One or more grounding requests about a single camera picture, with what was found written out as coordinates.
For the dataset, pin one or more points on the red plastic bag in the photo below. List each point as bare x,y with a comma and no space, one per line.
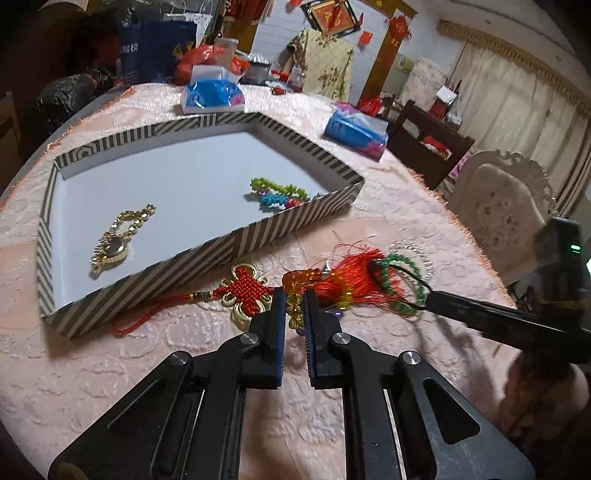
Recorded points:
194,57

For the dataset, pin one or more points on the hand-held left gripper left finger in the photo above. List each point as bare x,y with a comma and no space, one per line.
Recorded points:
277,337

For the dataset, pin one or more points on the red paper square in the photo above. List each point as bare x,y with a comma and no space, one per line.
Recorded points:
364,38

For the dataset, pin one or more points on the red knot tassel ornament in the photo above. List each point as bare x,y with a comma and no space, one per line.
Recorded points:
244,288

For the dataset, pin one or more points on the cream curtains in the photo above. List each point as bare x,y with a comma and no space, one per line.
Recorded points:
508,101

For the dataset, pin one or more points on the black plastic bag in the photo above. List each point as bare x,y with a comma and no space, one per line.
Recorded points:
69,92

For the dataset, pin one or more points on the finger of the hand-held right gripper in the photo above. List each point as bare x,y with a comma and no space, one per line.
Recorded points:
485,318

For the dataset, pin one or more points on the diamond framed wall decoration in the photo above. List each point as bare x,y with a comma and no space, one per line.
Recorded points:
332,16

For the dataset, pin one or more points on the dark wooden furniture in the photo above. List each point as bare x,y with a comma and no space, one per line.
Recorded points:
411,152

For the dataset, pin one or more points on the blue tissue pack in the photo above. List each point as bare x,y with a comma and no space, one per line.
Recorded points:
351,129
207,94

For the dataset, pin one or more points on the dark blue paper bag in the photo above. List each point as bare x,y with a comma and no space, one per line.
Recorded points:
152,50

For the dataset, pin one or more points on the red knot wall hanging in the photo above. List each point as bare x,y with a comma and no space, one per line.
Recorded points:
399,27

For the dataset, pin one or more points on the gold wrist watch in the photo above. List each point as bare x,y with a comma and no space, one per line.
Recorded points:
115,247

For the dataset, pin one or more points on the striped cardboard tray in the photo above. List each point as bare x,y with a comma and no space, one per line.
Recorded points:
184,184

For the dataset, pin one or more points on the white ornate chair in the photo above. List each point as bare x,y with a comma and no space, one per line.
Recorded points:
498,207

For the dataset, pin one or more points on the pink textured tablecloth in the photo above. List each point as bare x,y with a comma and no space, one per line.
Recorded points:
138,369

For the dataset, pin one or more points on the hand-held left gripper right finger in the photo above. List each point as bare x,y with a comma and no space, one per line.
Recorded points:
311,344

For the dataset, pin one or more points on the dark round pot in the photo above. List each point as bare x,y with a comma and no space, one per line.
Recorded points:
257,73

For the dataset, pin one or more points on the clear plastic container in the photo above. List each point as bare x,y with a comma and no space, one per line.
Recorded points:
226,50

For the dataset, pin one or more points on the small red trinket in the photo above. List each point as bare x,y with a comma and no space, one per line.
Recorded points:
278,90

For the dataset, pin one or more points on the floral beige cloth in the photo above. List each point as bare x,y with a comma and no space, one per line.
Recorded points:
323,64

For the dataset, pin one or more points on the person's right forearm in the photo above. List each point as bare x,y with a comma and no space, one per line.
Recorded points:
545,397

